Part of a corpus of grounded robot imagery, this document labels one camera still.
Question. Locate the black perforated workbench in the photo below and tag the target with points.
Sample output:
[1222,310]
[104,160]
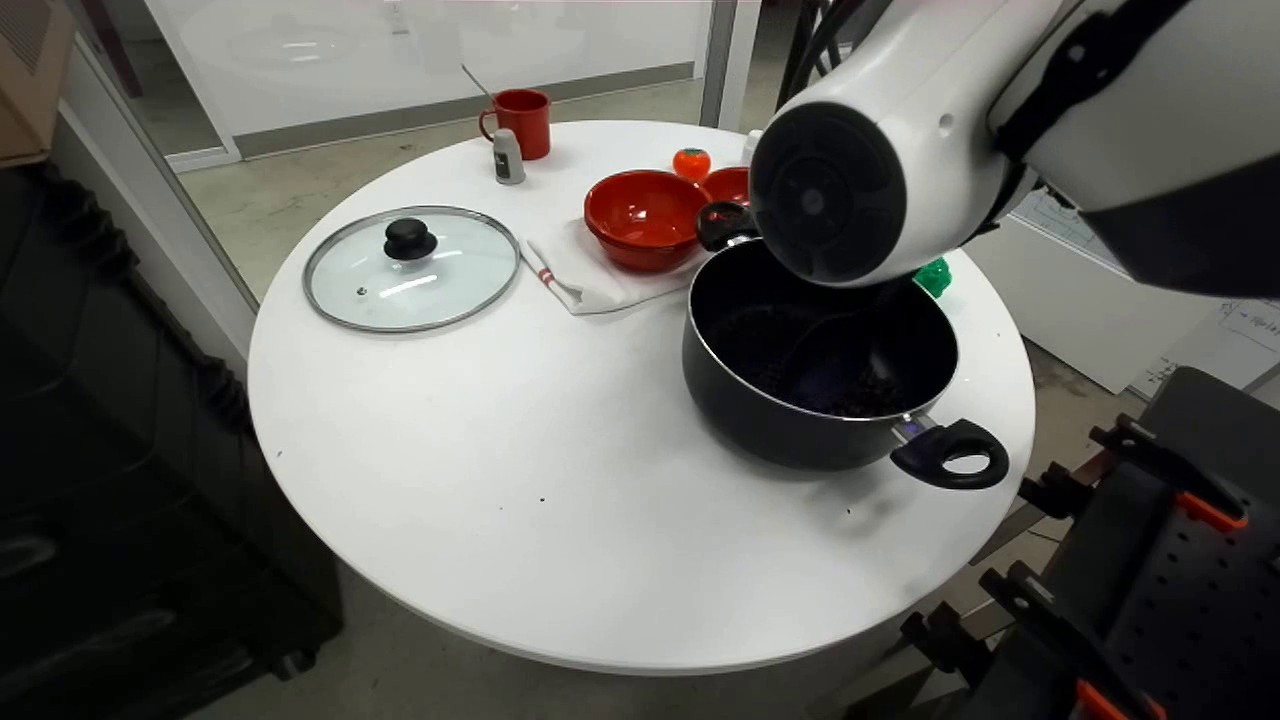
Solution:
[1185,613]

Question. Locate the glass pot lid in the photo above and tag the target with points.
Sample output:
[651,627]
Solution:
[362,281]

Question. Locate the black orange bar clamp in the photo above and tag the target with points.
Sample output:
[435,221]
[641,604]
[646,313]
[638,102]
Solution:
[1166,464]
[1054,622]

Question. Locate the white panel with printed sheet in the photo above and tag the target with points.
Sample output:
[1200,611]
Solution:
[1104,313]

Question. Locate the black cooking pot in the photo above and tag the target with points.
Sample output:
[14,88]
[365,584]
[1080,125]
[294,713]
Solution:
[746,403]

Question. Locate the red bowl with dark contents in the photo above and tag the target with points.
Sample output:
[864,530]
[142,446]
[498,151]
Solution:
[725,187]

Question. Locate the green toy vegetable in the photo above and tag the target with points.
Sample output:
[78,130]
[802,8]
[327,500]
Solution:
[938,278]

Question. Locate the red mug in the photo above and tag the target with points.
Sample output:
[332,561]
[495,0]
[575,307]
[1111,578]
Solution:
[524,120]

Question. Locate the thin stick in mug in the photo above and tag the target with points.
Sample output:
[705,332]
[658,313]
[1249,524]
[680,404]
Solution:
[479,80]

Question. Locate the small grey shaker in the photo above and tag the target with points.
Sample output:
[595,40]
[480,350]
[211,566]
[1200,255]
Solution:
[504,156]

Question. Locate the empty red bowl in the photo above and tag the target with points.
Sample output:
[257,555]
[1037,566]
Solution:
[646,212]

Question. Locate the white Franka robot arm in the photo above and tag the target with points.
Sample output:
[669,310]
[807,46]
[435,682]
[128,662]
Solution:
[934,120]

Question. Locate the brown cardboard box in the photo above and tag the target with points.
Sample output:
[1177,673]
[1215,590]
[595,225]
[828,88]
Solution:
[27,80]

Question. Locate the small orange toy fruit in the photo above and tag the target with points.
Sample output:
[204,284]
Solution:
[691,165]

